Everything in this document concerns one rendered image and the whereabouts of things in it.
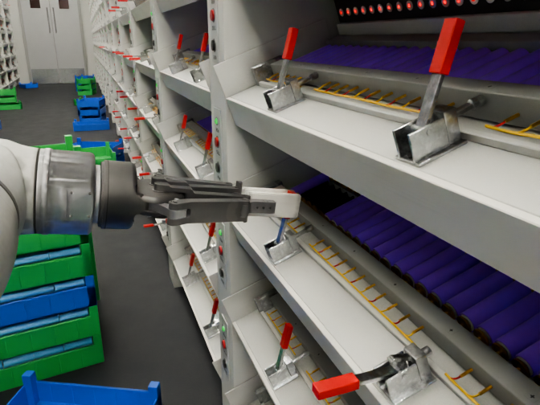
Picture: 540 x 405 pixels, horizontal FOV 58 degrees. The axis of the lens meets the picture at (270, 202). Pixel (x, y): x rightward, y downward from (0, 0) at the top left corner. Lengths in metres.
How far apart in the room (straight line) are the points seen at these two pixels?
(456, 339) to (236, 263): 0.48
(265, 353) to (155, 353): 0.58
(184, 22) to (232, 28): 0.70
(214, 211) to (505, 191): 0.33
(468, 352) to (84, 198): 0.37
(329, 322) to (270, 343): 0.30
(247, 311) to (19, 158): 0.49
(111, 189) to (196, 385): 0.76
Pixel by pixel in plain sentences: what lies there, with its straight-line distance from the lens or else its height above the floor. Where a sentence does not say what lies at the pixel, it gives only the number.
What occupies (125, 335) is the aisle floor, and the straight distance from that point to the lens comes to 1.42.
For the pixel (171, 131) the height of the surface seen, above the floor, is 0.51.
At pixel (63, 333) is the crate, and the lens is 1.27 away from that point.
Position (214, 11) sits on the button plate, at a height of 0.80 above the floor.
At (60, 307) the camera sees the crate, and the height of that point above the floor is 0.18.
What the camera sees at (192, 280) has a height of 0.12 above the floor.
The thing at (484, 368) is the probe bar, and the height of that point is 0.53.
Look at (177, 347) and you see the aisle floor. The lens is 1.34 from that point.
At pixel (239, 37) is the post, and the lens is 0.75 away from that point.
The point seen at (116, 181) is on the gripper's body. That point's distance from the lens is 0.53.
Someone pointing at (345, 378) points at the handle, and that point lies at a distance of 0.40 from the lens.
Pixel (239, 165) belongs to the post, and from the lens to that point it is 0.77.
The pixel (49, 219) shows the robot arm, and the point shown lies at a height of 0.59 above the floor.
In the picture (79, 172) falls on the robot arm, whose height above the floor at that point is 0.63.
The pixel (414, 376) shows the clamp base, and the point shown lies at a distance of 0.42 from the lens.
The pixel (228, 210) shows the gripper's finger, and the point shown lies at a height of 0.58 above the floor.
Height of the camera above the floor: 0.76
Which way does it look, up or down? 19 degrees down
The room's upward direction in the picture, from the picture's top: straight up
